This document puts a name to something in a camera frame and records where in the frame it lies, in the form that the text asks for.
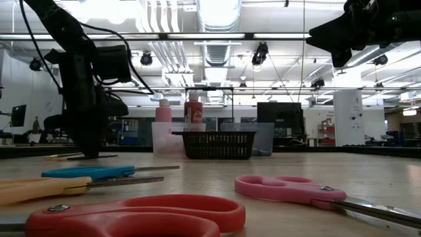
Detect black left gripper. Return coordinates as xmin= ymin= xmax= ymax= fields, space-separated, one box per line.
xmin=44 ymin=49 xmax=129 ymax=158

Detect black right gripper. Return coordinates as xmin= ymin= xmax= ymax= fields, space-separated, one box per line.
xmin=305 ymin=3 xmax=387 ymax=68

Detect brown paintbrush gold ferrule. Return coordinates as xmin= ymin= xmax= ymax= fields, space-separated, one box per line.
xmin=43 ymin=152 xmax=84 ymax=159
xmin=49 ymin=153 xmax=118 ymax=162

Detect pink paint bottle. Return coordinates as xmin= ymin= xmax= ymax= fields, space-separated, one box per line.
xmin=154 ymin=98 xmax=174 ymax=155

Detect red paint bottle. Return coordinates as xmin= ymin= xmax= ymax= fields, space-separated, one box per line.
xmin=184 ymin=92 xmax=204 ymax=132

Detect grey translucent plastic bin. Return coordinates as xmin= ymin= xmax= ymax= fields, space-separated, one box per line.
xmin=220 ymin=122 xmax=276 ymax=157

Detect black mesh plastic basket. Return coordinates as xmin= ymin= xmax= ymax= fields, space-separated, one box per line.
xmin=171 ymin=130 xmax=257 ymax=161

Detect small plant white pot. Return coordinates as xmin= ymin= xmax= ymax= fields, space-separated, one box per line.
xmin=28 ymin=118 xmax=42 ymax=144

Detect small black monitor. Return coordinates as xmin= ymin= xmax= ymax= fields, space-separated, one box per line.
xmin=11 ymin=104 xmax=27 ymax=128

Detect clear plastic bin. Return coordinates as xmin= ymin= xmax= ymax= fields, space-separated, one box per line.
xmin=151 ymin=121 xmax=207 ymax=157

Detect white pillar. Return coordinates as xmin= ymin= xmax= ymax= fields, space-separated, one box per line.
xmin=333 ymin=90 xmax=366 ymax=147

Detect red storage shelf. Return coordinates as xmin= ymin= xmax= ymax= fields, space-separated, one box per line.
xmin=317 ymin=123 xmax=336 ymax=145

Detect blue-handled scissors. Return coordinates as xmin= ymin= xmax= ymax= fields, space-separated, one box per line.
xmin=41 ymin=164 xmax=181 ymax=180

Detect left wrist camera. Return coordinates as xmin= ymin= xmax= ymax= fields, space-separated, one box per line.
xmin=95 ymin=44 xmax=132 ymax=84

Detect orange-handled scissors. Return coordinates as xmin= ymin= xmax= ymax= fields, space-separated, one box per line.
xmin=0 ymin=176 xmax=164 ymax=207

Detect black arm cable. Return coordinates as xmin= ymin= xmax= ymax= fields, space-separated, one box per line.
xmin=18 ymin=0 xmax=155 ymax=96

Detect red-handled scissors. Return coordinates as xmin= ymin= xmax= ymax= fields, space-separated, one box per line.
xmin=0 ymin=193 xmax=247 ymax=237

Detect pink-handled scissors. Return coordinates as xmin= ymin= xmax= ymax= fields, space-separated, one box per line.
xmin=234 ymin=174 xmax=421 ymax=230

